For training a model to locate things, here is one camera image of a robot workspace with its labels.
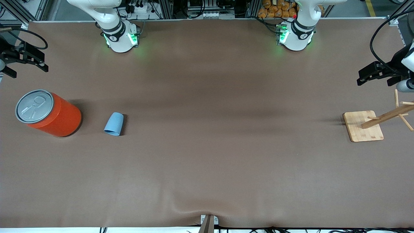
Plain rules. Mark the light blue plastic cup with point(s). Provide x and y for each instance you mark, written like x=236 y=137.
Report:
x=114 y=124

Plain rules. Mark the brown table cover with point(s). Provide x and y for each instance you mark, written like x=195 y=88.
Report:
x=207 y=161

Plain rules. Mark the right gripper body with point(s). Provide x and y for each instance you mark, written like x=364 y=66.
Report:
x=7 y=55

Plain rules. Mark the orange can with grey lid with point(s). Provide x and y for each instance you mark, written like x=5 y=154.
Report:
x=55 y=118

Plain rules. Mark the bag of orange snacks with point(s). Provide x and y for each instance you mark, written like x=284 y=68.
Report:
x=275 y=11

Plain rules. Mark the aluminium frame profile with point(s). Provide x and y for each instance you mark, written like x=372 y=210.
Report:
x=399 y=16
x=19 y=9

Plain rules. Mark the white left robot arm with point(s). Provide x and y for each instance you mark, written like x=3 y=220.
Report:
x=297 y=38

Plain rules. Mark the grey metal camera bracket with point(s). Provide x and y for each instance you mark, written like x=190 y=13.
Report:
x=207 y=224

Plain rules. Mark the white power strip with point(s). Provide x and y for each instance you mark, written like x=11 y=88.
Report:
x=140 y=8

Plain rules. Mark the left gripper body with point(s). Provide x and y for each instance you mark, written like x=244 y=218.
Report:
x=396 y=61

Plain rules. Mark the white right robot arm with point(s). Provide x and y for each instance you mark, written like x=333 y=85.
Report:
x=118 y=38

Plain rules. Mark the wooden cup stand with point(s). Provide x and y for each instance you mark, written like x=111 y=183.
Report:
x=364 y=127

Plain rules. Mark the white terminal block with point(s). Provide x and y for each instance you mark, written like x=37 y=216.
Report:
x=216 y=15

